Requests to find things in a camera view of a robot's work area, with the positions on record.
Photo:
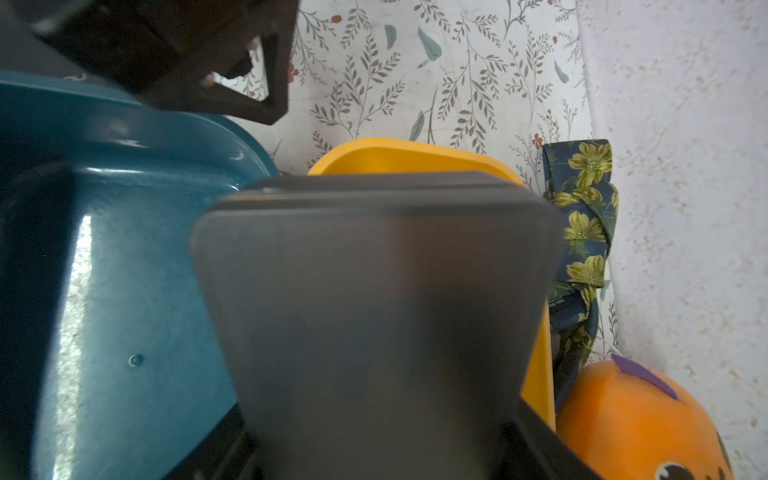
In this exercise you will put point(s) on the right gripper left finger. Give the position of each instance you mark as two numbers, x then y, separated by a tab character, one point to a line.
227	452

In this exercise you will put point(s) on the floral table mat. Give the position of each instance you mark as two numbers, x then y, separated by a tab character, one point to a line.
498	78

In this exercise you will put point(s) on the teal storage box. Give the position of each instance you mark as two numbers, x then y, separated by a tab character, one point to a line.
109	365

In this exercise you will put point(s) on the yellow storage box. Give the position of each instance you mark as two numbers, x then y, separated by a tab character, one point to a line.
389	156

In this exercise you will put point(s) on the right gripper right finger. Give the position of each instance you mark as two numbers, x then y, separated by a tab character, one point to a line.
534	451

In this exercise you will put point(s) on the black pencil case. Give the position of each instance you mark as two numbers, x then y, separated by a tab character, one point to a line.
377	326

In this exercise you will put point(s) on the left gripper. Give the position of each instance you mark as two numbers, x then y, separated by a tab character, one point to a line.
174	54

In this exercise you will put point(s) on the orange fish plush toy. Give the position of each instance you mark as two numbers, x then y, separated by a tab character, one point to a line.
625	421

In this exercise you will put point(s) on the floral dark fabric pouch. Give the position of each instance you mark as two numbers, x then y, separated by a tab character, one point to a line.
578	184

